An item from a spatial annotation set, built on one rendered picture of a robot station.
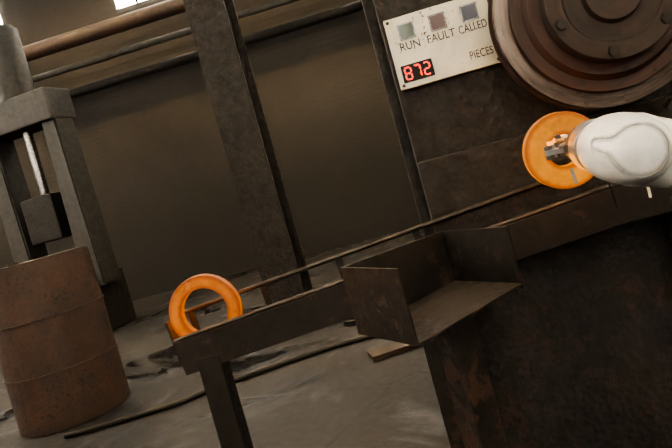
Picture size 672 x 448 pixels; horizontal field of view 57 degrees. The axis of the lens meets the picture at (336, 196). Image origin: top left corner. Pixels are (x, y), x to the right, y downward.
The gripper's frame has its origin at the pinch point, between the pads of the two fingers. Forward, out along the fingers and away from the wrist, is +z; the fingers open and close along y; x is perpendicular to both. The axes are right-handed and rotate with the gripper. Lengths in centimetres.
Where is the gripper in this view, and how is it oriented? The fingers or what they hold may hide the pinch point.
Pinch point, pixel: (560, 142)
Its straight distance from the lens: 131.5
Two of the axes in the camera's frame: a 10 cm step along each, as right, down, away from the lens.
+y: 9.6, -2.6, -1.2
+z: 0.9, -1.1, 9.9
